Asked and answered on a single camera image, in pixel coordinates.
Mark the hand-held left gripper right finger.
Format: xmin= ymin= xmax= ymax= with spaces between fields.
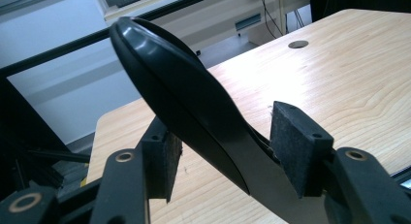
xmin=269 ymin=100 xmax=411 ymax=224

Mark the black metal frame bar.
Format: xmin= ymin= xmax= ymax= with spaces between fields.
xmin=0 ymin=0 xmax=227 ymax=79

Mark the black frame brace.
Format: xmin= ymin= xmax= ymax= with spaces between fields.
xmin=0 ymin=77 xmax=92 ymax=203

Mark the grey table cable grommet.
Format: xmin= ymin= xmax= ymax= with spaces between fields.
xmin=287 ymin=40 xmax=310 ymax=50

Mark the dark curtain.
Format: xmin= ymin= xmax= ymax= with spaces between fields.
xmin=309 ymin=0 xmax=411 ymax=24

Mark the long black hanging cable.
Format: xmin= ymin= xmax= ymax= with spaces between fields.
xmin=257 ymin=0 xmax=286 ymax=38

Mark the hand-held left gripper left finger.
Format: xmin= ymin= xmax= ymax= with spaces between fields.
xmin=89 ymin=116 xmax=184 ymax=224

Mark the white cabinet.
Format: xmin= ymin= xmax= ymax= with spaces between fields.
xmin=0 ymin=0 xmax=207 ymax=146

